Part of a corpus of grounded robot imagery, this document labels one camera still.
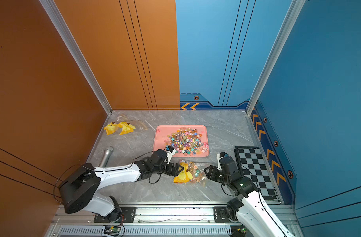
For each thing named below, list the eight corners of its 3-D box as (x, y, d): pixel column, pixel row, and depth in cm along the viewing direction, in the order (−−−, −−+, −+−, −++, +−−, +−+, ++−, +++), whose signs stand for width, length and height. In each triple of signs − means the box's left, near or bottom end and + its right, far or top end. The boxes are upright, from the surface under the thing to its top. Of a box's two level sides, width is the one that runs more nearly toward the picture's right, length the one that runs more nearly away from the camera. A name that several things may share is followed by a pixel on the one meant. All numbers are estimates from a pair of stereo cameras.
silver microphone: (101, 167, 92) (98, 164, 89) (107, 151, 100) (104, 148, 97) (107, 167, 92) (105, 164, 89) (113, 151, 99) (111, 148, 97)
